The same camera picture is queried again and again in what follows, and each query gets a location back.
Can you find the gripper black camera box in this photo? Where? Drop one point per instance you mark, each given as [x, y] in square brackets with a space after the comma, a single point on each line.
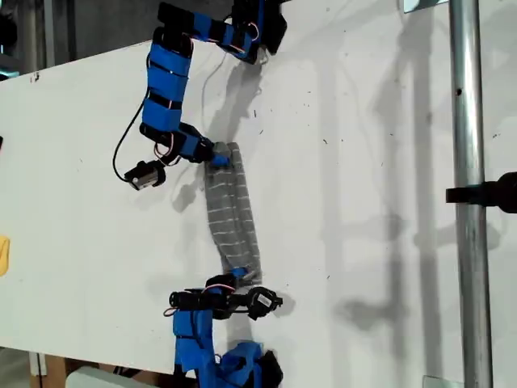
[145, 175]
[262, 302]

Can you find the wooden table leg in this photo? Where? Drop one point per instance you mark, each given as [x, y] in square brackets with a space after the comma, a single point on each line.
[56, 372]

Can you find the black clamp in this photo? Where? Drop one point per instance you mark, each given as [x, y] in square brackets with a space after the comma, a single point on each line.
[484, 194]

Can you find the yellow object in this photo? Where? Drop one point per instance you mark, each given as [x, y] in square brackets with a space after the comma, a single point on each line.
[4, 256]

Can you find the grey white striped towel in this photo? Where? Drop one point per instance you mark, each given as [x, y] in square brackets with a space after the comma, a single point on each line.
[234, 214]

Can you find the steel post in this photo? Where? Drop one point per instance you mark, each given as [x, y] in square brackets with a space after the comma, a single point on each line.
[470, 194]

